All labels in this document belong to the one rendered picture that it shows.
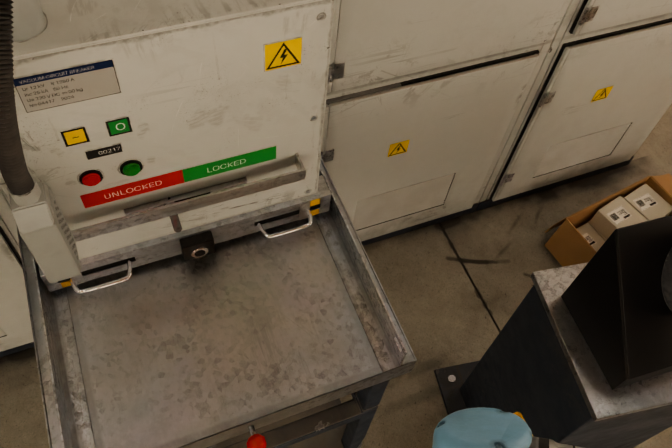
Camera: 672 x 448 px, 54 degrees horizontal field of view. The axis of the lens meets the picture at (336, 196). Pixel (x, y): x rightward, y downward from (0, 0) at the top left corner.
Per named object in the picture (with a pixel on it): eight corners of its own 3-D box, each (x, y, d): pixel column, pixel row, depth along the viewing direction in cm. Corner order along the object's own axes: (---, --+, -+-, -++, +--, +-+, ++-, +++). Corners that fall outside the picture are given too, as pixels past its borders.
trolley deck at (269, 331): (411, 371, 122) (417, 359, 117) (66, 499, 105) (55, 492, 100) (290, 111, 156) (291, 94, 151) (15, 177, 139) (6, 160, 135)
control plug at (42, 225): (82, 275, 99) (50, 212, 85) (49, 285, 98) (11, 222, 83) (74, 234, 103) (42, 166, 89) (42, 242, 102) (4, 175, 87)
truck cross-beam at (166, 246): (329, 211, 132) (331, 194, 127) (49, 292, 117) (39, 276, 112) (320, 192, 134) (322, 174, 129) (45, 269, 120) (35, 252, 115)
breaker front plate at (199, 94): (317, 201, 127) (336, 3, 88) (59, 275, 114) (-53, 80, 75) (315, 196, 128) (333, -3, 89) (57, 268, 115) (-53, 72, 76)
